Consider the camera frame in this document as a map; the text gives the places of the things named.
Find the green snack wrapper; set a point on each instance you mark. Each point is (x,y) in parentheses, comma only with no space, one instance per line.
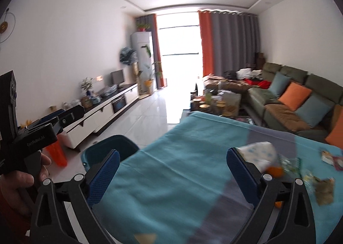
(293,168)

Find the green sectional sofa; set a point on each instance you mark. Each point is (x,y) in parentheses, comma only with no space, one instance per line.
(268,111)

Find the yellow snack packet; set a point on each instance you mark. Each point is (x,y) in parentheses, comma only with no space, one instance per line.
(327,158)

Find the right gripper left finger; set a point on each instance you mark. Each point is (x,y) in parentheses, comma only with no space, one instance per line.
(50,222)

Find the teal trash bin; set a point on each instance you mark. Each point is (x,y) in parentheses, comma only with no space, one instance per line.
(98,151)

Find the blue-grey cushion far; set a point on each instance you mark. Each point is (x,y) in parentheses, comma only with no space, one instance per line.
(279,84)

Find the covered standing fan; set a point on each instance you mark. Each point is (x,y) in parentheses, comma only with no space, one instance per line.
(129,57)

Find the person's left hand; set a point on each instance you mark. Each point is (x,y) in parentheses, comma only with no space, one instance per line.
(11,186)

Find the small orange peel piece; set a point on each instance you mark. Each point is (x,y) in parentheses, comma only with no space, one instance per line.
(278,204)

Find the white standing air conditioner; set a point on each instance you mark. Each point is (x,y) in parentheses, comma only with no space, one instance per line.
(140,37)

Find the blue-grey cushion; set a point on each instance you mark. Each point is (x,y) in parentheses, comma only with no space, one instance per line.
(279,84)
(314,109)

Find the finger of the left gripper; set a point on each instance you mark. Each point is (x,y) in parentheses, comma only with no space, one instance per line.
(67,117)
(51,115)

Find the white patterned paper cup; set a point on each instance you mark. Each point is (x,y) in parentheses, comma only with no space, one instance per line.
(261,154)

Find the orange cushion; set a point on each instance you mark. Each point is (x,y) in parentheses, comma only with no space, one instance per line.
(335,138)
(295,95)

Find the orange cushion near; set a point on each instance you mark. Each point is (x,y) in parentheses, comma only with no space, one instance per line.
(335,138)

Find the pile of clothes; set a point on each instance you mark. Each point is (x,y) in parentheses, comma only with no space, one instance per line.
(248,76)

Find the orange and grey curtain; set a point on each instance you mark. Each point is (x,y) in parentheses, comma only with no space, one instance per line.
(230,40)

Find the blue-grey cushion near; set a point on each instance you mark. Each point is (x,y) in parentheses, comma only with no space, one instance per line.
(314,109)

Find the dark red snack packet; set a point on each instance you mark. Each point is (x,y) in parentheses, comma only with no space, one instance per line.
(338,162)

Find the red plastic stool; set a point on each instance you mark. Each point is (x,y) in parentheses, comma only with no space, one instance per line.
(57,154)

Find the gold foil wrapper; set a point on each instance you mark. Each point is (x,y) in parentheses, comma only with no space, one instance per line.
(324,191)

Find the small black monitor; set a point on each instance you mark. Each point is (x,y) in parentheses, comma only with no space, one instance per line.
(117,78)

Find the orange cushion far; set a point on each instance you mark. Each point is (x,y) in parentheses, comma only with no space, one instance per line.
(295,95)

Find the white black tv cabinet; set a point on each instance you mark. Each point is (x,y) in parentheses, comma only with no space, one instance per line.
(99,117)

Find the cluttered coffee table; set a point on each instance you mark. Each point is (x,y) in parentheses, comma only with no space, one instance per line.
(221,103)

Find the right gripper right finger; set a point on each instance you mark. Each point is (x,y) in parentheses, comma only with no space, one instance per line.
(292,223)

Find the teal patterned tablecloth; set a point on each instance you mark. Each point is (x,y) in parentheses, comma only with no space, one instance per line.
(179,189)

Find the tall green potted plant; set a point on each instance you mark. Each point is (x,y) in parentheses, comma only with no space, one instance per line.
(146,68)

